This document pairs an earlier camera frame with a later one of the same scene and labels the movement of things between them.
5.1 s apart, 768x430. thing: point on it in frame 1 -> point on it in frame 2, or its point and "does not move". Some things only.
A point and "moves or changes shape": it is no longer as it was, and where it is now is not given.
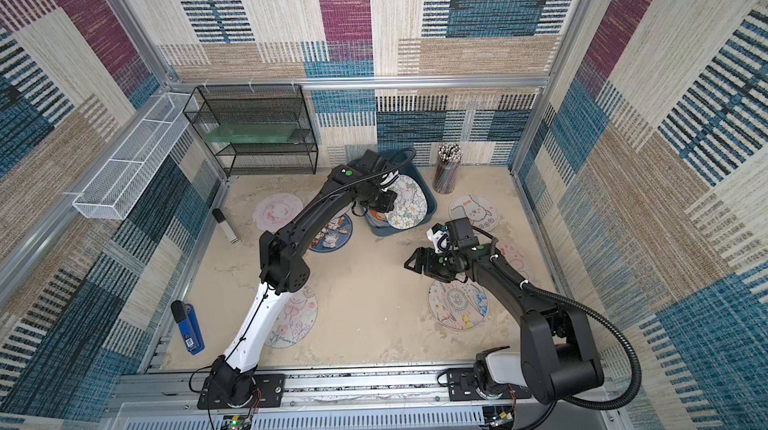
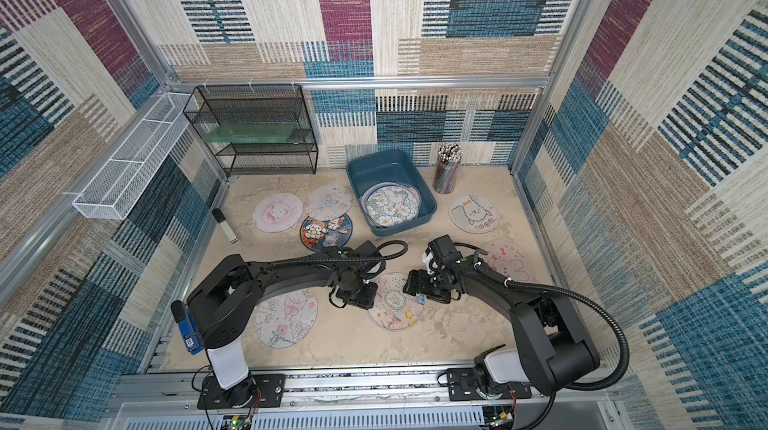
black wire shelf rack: (256, 129) does not move
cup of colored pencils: (448, 160) does not move
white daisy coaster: (411, 204) moves or changes shape
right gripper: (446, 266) -> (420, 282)
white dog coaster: (479, 211) does not move
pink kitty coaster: (276, 210) does not move
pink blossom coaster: (295, 319) does not move
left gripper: (390, 206) -> (368, 304)
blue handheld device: (186, 318) does not move
